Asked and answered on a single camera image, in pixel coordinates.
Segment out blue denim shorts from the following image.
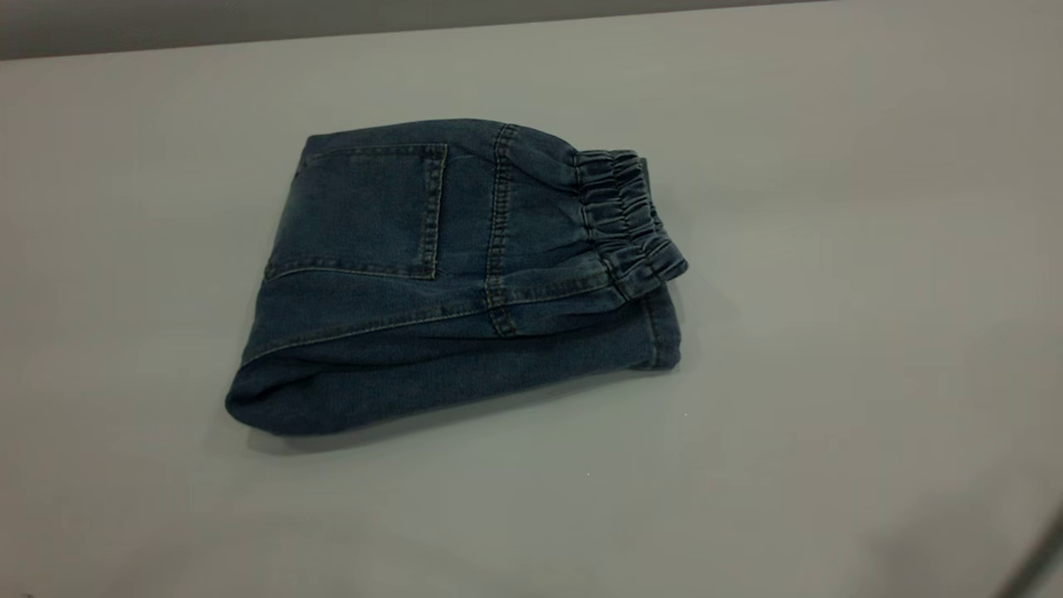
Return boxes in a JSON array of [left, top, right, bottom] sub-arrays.
[[224, 118, 690, 439]]

